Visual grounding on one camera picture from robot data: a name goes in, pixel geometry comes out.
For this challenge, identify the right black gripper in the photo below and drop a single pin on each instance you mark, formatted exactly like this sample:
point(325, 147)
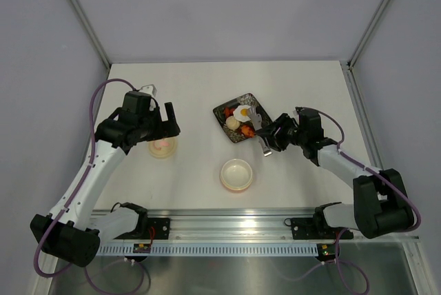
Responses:
point(275, 140)

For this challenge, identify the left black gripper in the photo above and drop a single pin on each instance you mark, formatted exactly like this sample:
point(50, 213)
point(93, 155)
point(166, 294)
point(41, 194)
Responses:
point(165, 129)

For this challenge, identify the metal tongs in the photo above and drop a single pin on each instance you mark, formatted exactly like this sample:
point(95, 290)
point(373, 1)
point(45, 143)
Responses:
point(257, 124)

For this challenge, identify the toy fried egg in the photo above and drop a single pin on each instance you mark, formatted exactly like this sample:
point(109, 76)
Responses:
point(240, 113)

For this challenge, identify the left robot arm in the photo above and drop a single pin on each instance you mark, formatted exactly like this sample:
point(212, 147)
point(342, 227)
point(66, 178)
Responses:
point(67, 232)

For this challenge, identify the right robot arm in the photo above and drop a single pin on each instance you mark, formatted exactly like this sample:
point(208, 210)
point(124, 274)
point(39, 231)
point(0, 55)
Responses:
point(380, 203)

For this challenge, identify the pink and cream lunch bowl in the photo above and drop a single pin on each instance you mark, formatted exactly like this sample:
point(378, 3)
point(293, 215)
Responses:
point(236, 175)

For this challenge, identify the toy orange chicken wing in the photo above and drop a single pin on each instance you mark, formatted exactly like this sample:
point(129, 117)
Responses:
point(247, 131)

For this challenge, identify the black patterned square plate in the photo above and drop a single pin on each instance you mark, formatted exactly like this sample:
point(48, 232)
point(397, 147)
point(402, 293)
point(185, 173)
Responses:
point(245, 99)

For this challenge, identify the toy white bun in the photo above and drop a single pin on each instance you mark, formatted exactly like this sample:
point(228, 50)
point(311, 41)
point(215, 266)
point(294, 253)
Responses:
point(232, 123)

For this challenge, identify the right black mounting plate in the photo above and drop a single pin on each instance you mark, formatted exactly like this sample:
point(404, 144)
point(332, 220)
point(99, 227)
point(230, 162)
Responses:
point(312, 229)

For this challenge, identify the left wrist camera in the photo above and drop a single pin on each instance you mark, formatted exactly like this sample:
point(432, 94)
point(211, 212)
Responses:
point(149, 89)

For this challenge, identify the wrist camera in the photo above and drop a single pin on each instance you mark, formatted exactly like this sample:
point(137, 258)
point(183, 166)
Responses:
point(149, 89)
point(295, 111)

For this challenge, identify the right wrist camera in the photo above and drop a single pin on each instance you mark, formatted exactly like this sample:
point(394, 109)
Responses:
point(295, 111)

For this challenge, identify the aluminium rail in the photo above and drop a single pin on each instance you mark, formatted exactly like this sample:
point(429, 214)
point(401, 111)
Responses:
point(230, 225)

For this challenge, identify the white slotted cable duct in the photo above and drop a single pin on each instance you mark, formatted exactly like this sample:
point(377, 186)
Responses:
point(209, 249)

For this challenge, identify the left aluminium frame post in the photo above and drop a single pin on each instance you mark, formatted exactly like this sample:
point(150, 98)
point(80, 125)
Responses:
point(89, 31)

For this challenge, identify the aluminium frame post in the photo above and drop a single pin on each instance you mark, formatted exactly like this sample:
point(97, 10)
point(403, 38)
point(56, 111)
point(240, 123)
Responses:
point(89, 31)
point(372, 25)

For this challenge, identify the right aluminium frame post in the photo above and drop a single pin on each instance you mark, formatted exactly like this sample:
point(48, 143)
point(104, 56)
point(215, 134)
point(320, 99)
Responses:
point(372, 25)

